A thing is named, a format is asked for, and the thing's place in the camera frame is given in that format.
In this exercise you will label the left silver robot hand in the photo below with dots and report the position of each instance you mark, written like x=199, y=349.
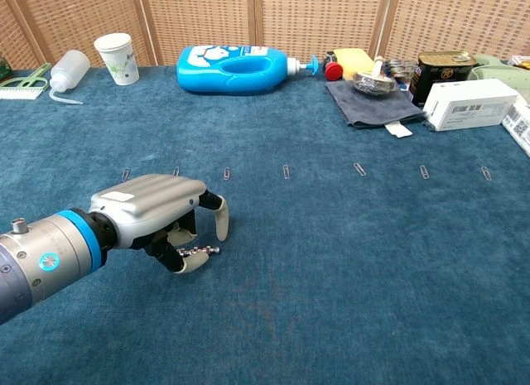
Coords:
x=149, y=198

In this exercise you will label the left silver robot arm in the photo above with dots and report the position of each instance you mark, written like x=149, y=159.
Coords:
x=41, y=256

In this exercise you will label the blue detergent pump bottle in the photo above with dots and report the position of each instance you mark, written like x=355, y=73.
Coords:
x=198, y=78

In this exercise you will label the white paper cup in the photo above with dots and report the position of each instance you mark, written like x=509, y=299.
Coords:
x=120, y=62

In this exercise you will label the white squeeze wash bottle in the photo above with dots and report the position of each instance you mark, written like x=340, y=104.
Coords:
x=70, y=70

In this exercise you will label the blue table carpet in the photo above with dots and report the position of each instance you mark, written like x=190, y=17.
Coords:
x=290, y=277

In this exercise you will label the green white hand brush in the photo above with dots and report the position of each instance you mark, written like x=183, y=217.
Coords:
x=20, y=91

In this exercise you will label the wicker folding screen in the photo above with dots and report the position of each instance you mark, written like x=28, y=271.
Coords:
x=207, y=20

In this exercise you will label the red black small bottle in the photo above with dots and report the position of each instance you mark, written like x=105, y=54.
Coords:
x=333, y=71

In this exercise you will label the grey microfibre cloth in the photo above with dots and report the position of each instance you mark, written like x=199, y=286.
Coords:
x=372, y=107

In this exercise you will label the yellow sponge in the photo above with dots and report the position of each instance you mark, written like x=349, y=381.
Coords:
x=352, y=62

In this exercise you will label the binder clips pack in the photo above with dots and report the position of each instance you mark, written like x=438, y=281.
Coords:
x=399, y=68

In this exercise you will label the gold black meat tin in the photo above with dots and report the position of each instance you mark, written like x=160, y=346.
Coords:
x=439, y=74

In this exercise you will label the white cardboard box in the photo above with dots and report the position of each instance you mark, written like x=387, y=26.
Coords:
x=468, y=107

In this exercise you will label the sage green plastic scoop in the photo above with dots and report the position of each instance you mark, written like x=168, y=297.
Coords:
x=497, y=70

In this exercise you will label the long pastel tissue pack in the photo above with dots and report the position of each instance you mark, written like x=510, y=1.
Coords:
x=519, y=126

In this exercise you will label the gold snack packet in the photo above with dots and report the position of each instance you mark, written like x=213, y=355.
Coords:
x=522, y=63

